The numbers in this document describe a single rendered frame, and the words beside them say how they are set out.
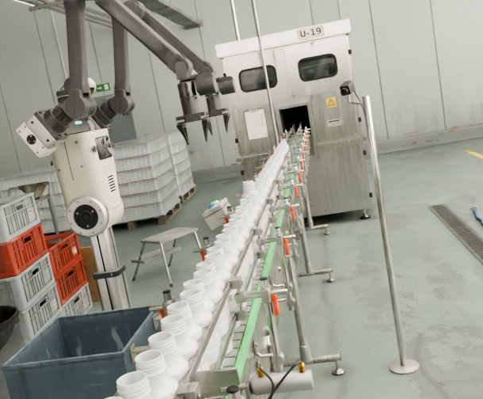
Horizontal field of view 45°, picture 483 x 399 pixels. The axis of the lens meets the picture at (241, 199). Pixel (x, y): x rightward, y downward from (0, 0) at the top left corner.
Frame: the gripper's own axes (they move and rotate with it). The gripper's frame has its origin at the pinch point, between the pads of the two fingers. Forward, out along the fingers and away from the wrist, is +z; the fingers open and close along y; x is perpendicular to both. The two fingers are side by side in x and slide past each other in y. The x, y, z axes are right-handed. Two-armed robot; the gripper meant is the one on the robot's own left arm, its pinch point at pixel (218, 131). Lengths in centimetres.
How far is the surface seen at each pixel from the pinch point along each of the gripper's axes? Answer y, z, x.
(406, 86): -205, 26, -941
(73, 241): 174, 77, -204
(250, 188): -16, 18, 49
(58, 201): 349, 84, -546
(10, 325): 122, 75, -13
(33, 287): 161, 84, -107
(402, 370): -61, 136, -41
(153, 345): -15, 19, 165
